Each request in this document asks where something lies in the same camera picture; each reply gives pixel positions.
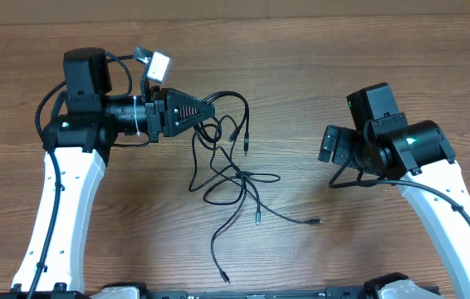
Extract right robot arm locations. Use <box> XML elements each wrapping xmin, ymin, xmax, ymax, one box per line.
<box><xmin>318</xmin><ymin>82</ymin><xmax>470</xmax><ymax>298</ymax></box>

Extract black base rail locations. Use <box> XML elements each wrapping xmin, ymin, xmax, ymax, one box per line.
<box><xmin>89</xmin><ymin>272</ymin><xmax>442</xmax><ymax>299</ymax></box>

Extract black usb cables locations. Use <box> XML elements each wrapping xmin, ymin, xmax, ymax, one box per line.
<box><xmin>188</xmin><ymin>90</ymin><xmax>323</xmax><ymax>286</ymax></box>

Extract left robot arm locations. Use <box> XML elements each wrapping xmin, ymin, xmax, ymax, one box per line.
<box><xmin>0</xmin><ymin>47</ymin><xmax>215</xmax><ymax>298</ymax></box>

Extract cardboard back wall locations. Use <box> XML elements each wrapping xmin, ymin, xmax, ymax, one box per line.
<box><xmin>0</xmin><ymin>0</ymin><xmax>470</xmax><ymax>25</ymax></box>

